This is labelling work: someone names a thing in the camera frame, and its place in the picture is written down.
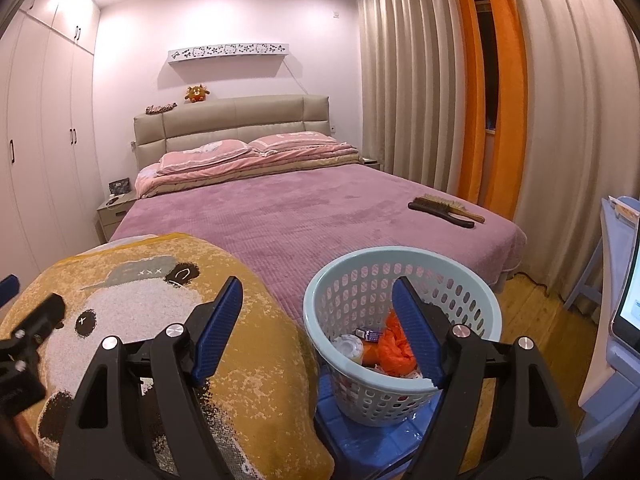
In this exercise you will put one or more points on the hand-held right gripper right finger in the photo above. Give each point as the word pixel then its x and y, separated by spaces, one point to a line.
pixel 417 335

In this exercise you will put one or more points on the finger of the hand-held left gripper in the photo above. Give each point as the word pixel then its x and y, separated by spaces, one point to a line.
pixel 40 317
pixel 7 289

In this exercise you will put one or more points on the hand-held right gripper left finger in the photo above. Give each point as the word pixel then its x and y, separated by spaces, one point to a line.
pixel 220 330

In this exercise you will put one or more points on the orange plastic bag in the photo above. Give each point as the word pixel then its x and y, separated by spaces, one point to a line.
pixel 392 350

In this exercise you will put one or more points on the orange paper tub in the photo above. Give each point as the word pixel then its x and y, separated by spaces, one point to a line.
pixel 348 347

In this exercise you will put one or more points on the light blue plastic basket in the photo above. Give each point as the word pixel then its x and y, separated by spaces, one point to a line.
pixel 350 280

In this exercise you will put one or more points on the yellow bear printed blanket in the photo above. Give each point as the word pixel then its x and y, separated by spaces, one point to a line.
pixel 125 280

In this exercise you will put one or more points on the blue plastic stool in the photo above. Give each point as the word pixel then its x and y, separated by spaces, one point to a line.
pixel 360 440

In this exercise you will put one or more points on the beige nightstand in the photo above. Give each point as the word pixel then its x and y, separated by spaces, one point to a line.
pixel 112 215
pixel 372 163

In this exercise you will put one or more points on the dark bristle brush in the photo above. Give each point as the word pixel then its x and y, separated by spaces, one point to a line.
pixel 435 207

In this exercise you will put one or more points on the wooden bristle brush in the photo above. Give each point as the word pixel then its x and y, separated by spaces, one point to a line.
pixel 452 201

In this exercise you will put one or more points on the purple bedspread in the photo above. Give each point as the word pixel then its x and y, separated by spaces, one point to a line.
pixel 300 210

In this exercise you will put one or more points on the white wardrobe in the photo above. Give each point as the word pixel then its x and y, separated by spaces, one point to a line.
pixel 40 135

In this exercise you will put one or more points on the pink pillow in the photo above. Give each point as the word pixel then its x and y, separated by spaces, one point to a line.
pixel 295 141
pixel 205 155

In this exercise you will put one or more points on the beige upholstered headboard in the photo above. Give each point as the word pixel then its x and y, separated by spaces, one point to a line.
pixel 225 120

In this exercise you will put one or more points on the white framed screen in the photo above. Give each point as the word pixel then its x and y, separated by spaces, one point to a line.
pixel 629 305

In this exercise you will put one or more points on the orange curtain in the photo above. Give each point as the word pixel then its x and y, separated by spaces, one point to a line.
pixel 465 110
pixel 507 110

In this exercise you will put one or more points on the brown plush toy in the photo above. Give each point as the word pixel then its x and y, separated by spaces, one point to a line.
pixel 197 94

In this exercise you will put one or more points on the beige curtain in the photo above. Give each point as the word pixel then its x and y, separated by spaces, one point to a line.
pixel 405 85
pixel 580 110

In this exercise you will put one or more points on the small dark picture frame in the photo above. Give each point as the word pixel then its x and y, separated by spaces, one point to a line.
pixel 120 186

